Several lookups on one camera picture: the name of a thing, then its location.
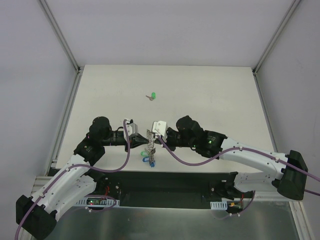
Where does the metal key organizer ring disc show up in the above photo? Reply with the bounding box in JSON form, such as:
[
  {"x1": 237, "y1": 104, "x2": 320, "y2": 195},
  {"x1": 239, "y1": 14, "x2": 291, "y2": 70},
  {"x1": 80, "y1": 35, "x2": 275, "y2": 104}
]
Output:
[{"x1": 146, "y1": 129, "x2": 156, "y2": 165}]

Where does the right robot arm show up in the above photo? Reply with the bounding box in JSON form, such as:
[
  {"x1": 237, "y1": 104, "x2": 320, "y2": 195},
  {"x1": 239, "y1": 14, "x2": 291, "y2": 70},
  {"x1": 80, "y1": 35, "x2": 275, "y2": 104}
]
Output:
[{"x1": 152, "y1": 115, "x2": 308, "y2": 201}]

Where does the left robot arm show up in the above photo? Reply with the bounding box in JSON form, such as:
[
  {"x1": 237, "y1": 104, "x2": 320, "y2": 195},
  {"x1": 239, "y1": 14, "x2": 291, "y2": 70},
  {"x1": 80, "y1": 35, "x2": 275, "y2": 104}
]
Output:
[{"x1": 14, "y1": 116, "x2": 148, "y2": 240}]

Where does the blue tag key bunch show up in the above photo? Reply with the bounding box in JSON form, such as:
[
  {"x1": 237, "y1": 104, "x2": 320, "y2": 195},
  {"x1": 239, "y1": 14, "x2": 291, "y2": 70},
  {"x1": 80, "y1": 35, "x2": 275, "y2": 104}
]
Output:
[{"x1": 142, "y1": 157, "x2": 150, "y2": 163}]

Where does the key with green tag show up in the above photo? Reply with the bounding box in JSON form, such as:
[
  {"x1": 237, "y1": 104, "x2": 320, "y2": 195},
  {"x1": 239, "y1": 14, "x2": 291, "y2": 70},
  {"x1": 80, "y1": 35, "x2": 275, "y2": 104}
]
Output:
[{"x1": 145, "y1": 92, "x2": 156, "y2": 101}]

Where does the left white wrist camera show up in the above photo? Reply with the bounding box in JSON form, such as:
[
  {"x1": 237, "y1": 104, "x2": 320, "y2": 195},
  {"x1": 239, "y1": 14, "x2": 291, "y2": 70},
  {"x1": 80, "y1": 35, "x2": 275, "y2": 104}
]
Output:
[{"x1": 123, "y1": 119, "x2": 139, "y2": 138}]

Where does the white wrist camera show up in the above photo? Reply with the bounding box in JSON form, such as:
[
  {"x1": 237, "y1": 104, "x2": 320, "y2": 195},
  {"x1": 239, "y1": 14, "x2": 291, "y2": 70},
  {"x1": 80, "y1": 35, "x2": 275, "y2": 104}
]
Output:
[
  {"x1": 151, "y1": 120, "x2": 168, "y2": 141},
  {"x1": 123, "y1": 119, "x2": 139, "y2": 138}
]

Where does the green tag on ring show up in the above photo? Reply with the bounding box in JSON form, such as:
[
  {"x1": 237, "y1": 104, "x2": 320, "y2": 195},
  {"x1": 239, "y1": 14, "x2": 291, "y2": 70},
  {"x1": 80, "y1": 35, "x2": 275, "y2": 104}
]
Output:
[{"x1": 140, "y1": 151, "x2": 149, "y2": 157}]

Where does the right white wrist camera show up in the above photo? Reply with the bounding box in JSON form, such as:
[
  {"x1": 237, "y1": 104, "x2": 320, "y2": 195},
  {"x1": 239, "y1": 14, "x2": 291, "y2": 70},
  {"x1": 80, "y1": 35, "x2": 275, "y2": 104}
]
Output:
[{"x1": 151, "y1": 120, "x2": 168, "y2": 141}]

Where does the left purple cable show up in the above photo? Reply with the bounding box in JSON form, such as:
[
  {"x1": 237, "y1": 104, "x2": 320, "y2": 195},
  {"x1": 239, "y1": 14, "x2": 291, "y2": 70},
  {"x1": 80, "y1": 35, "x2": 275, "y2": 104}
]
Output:
[{"x1": 14, "y1": 118, "x2": 131, "y2": 240}]

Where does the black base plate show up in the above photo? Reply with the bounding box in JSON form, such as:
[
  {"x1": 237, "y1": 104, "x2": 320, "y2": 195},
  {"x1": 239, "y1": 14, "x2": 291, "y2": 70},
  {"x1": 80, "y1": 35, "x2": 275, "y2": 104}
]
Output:
[{"x1": 76, "y1": 169, "x2": 251, "y2": 208}]

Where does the left white cable duct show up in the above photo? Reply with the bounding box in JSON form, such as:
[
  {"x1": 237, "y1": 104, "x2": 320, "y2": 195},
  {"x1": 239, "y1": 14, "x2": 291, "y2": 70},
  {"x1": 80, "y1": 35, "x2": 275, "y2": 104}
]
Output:
[{"x1": 73, "y1": 197, "x2": 120, "y2": 208}]

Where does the white cable duct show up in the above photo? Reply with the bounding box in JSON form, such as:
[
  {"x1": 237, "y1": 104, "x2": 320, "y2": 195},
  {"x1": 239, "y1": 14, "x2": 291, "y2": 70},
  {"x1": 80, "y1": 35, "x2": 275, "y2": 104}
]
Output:
[
  {"x1": 73, "y1": 197, "x2": 120, "y2": 208},
  {"x1": 210, "y1": 200, "x2": 228, "y2": 211}
]

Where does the right white cable duct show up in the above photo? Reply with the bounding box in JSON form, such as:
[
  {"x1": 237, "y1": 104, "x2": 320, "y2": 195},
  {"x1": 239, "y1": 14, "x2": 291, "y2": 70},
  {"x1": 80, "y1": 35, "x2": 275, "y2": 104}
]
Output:
[{"x1": 210, "y1": 200, "x2": 228, "y2": 211}]

